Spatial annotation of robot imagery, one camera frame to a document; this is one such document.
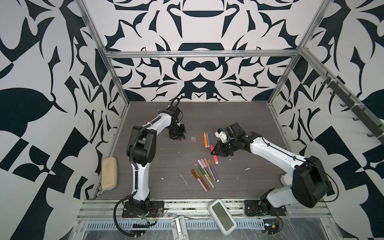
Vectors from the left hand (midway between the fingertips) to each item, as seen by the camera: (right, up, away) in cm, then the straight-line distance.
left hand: (185, 135), depth 95 cm
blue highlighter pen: (+15, -3, +4) cm, 15 cm away
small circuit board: (+41, -40, -24) cm, 62 cm away
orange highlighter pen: (+13, -4, +3) cm, 14 cm away
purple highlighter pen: (+18, -22, -12) cm, 31 cm away
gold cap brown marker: (+9, -22, -12) cm, 27 cm away
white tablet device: (+18, -34, -27) cm, 47 cm away
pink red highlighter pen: (+16, -9, -16) cm, 25 cm away
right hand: (+15, -7, -15) cm, 22 cm away
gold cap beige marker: (+14, -18, -8) cm, 25 cm away
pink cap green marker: (+12, -18, -8) cm, 23 cm away
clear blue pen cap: (+4, -3, +4) cm, 6 cm away
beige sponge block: (-41, -19, -13) cm, 47 cm away
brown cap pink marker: (+6, -21, -11) cm, 25 cm away
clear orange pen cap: (+6, -3, +3) cm, 7 cm away
